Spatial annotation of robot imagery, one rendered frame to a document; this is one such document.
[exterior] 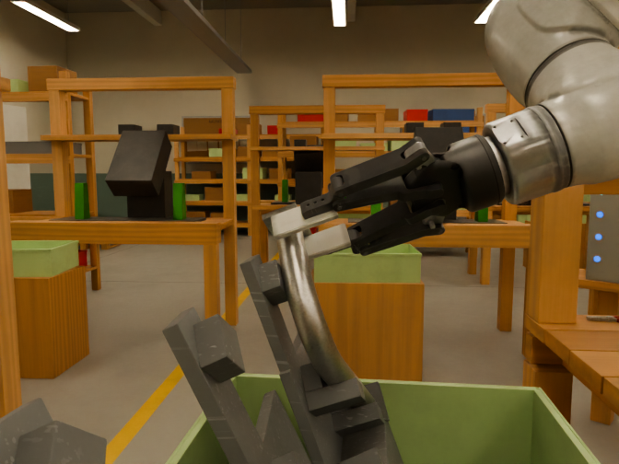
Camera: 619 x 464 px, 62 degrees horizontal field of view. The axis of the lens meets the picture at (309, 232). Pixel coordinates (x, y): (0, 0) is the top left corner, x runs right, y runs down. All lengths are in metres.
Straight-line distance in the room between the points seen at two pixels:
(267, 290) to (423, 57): 10.82
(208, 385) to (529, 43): 0.49
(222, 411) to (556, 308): 1.10
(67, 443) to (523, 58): 0.56
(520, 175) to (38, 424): 0.44
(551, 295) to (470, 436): 0.67
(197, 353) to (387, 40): 10.99
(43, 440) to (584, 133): 0.48
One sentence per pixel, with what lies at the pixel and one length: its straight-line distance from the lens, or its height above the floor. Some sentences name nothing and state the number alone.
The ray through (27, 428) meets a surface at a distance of 0.26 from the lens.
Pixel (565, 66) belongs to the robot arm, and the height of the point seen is 1.34.
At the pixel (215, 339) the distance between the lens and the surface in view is 0.36.
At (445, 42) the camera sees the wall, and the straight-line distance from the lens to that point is 11.39.
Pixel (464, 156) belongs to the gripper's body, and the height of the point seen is 1.25.
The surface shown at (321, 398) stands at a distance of 0.56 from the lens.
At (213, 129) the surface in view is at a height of 2.17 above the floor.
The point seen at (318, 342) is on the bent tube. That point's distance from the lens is 0.51.
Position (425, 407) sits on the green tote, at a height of 0.93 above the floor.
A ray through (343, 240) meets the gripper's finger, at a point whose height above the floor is 1.16.
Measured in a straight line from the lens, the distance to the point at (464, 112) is 8.09.
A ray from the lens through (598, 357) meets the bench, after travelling 1.18.
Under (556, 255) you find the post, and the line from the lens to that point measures 1.35.
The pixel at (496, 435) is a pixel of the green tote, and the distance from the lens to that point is 0.77.
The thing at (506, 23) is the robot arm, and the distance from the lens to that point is 0.69.
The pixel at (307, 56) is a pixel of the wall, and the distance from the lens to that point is 11.20.
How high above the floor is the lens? 1.24
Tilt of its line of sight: 6 degrees down
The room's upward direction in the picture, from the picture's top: straight up
